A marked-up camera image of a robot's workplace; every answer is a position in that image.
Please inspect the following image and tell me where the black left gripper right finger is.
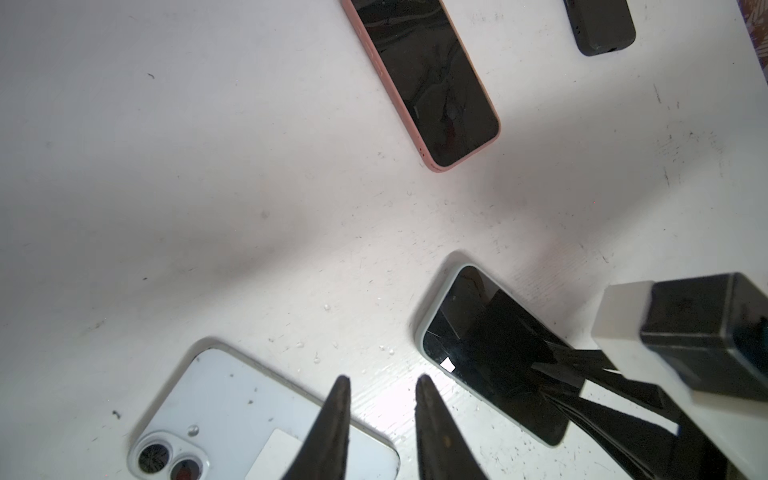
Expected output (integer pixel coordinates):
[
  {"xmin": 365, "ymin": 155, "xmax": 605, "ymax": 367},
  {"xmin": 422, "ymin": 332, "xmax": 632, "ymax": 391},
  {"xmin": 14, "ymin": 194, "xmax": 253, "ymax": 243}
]
[{"xmin": 415, "ymin": 374, "xmax": 487, "ymax": 480}]

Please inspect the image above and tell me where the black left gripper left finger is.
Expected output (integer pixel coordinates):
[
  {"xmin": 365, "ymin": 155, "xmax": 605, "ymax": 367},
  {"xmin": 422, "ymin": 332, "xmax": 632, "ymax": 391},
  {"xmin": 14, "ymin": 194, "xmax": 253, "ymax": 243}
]
[{"xmin": 283, "ymin": 375, "xmax": 351, "ymax": 480}]

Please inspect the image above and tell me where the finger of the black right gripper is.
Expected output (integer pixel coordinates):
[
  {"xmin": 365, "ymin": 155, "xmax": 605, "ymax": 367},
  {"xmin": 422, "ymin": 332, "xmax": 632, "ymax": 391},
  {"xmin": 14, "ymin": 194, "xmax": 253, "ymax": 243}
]
[
  {"xmin": 531, "ymin": 342, "xmax": 666, "ymax": 411},
  {"xmin": 542, "ymin": 389, "xmax": 732, "ymax": 479}
]

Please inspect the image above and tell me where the light blue phone case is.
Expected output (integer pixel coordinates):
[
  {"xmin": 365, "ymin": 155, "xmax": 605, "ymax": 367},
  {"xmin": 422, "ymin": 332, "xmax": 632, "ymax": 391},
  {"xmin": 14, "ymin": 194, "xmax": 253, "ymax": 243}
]
[{"xmin": 415, "ymin": 262, "xmax": 571, "ymax": 448}]

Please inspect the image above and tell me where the pink phone case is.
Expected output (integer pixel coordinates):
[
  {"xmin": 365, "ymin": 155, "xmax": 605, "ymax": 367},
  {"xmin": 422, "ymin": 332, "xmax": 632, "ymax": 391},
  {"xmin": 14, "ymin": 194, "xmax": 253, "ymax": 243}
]
[{"xmin": 340, "ymin": 0, "xmax": 502, "ymax": 174}]

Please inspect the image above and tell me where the white phone camera up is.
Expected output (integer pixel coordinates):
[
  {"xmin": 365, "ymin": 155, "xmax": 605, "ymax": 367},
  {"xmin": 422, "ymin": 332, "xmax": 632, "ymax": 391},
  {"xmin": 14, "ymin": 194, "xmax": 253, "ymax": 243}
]
[{"xmin": 126, "ymin": 346, "xmax": 401, "ymax": 480}]

